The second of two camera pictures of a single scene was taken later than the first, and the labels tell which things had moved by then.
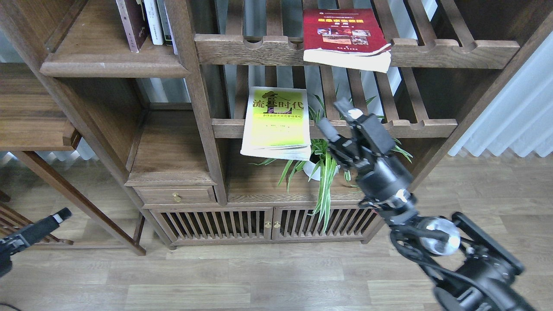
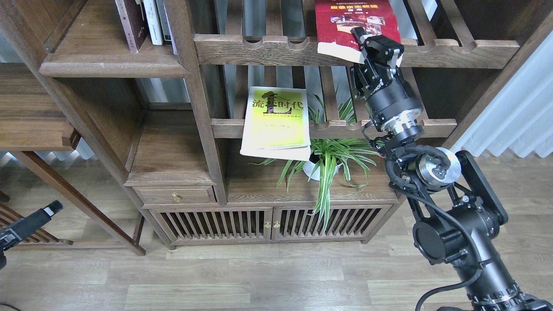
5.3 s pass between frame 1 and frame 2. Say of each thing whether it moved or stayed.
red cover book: moved
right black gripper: moved
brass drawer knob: stayed
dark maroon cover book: stayed
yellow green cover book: stayed
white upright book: stayed
